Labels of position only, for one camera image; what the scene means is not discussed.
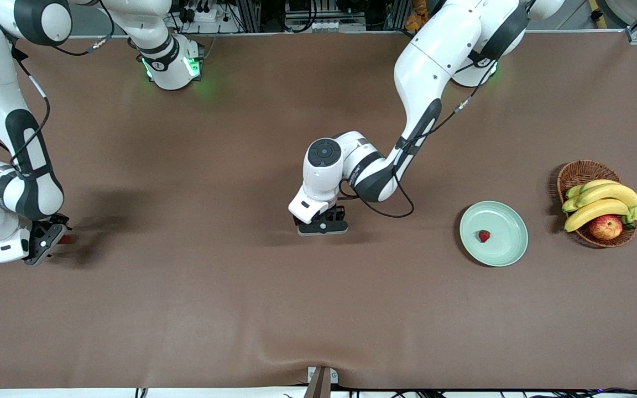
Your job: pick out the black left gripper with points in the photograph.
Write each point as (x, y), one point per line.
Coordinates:
(338, 212)

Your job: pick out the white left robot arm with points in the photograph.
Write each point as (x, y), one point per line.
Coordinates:
(434, 61)

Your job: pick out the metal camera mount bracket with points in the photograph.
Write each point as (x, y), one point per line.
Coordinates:
(319, 381)

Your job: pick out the brown table mat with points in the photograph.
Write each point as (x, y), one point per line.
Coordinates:
(318, 304)

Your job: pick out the white rounded background object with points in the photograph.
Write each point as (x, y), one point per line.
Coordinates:
(625, 8)

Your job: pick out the white power strip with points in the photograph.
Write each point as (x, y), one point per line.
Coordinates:
(199, 14)

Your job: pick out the brown wicker basket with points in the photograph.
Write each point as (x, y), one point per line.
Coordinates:
(581, 172)

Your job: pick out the red strawberry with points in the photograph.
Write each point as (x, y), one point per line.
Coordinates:
(65, 240)
(484, 236)

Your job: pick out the yellow banana bunch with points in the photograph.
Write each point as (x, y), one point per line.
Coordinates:
(600, 196)

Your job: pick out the light green plate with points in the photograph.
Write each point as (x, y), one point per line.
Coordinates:
(504, 243)

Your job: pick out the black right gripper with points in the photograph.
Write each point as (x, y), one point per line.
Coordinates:
(57, 220)

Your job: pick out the white terminal block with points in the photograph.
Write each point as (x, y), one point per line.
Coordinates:
(325, 25)

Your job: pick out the orange bread rolls pile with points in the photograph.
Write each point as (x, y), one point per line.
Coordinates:
(415, 22)

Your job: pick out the red yellow apple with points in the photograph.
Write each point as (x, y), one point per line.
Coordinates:
(606, 226)

